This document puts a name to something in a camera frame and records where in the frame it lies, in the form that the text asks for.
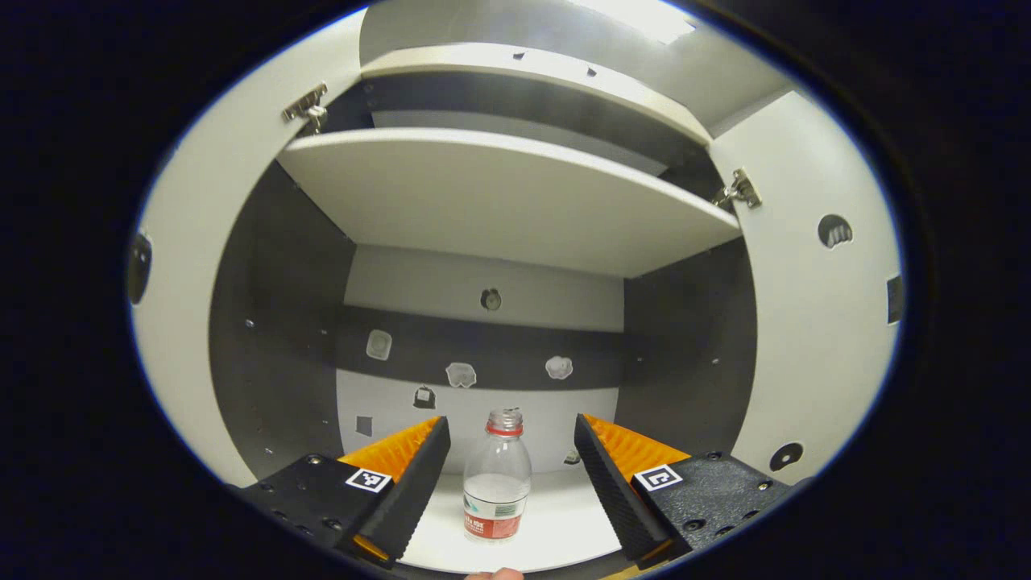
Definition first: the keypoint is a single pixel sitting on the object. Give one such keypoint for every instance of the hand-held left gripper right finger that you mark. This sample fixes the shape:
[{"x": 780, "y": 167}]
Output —
[{"x": 616, "y": 491}]

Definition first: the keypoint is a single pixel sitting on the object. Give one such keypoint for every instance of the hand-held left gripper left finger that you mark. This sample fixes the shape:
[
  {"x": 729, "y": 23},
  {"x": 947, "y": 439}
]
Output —
[{"x": 411, "y": 491}]

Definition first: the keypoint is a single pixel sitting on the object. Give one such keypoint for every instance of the clear plastic bottle red label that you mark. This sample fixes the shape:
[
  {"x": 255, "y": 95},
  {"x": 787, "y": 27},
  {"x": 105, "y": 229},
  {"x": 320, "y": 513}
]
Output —
[{"x": 497, "y": 491}]

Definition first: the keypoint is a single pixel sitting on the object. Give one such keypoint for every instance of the white cabinet door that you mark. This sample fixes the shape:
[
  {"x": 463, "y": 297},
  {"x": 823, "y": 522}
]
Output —
[
  {"x": 201, "y": 242},
  {"x": 813, "y": 338}
]

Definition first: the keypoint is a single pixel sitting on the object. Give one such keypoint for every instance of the white lower cabinet shelf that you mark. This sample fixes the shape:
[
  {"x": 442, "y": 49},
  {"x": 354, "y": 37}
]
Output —
[{"x": 564, "y": 524}]

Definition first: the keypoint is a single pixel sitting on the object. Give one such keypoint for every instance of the white cabinet shelf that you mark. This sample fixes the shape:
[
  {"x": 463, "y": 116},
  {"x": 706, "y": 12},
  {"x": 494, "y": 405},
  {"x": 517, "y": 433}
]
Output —
[
  {"x": 564, "y": 524},
  {"x": 499, "y": 201}
]

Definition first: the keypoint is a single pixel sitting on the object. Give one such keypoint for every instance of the white cabinet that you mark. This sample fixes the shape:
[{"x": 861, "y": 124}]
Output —
[{"x": 274, "y": 322}]

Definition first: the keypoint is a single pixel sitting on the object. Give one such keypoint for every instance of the white upper cabinet shelf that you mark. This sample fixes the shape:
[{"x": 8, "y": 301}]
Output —
[{"x": 499, "y": 201}]

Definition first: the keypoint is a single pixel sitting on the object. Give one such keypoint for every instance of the metal right door hinge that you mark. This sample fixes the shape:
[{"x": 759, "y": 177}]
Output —
[{"x": 739, "y": 191}]

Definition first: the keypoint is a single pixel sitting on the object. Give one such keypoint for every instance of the metal door hinge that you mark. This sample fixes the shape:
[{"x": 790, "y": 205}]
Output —
[
  {"x": 739, "y": 191},
  {"x": 306, "y": 105}
]

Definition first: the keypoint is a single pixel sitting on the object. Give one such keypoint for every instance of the metal left door hinge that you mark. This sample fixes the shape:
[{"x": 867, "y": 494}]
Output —
[{"x": 306, "y": 105}]

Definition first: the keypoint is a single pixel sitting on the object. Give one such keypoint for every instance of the long ceiling light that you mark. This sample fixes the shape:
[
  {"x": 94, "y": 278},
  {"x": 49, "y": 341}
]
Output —
[{"x": 644, "y": 16}]

